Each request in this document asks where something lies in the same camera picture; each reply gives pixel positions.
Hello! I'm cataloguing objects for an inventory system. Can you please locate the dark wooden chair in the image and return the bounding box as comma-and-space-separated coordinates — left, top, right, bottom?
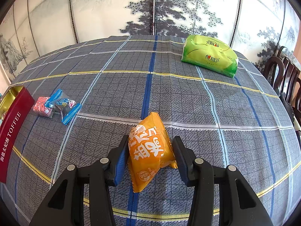
263, 46, 300, 122

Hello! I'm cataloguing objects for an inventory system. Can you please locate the painted folding screen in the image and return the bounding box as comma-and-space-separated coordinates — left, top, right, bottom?
1, 0, 300, 79

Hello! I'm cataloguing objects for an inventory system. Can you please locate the grey plaid tablecloth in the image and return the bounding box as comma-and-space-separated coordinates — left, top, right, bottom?
1, 36, 300, 225

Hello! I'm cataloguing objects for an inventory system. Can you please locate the red gold toffee tin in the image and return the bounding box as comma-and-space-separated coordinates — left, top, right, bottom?
0, 85, 35, 183

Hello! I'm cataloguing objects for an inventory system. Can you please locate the blue candy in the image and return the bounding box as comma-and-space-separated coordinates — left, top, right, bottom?
44, 89, 82, 125

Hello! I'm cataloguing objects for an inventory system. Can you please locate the green tissue pack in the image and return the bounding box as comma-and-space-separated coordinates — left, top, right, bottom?
181, 35, 238, 78

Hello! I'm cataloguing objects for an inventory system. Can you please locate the pink patterned candy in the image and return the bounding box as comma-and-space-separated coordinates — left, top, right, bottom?
32, 96, 55, 118

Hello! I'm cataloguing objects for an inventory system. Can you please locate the orange snack packet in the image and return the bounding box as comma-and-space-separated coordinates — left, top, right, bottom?
128, 112, 178, 193

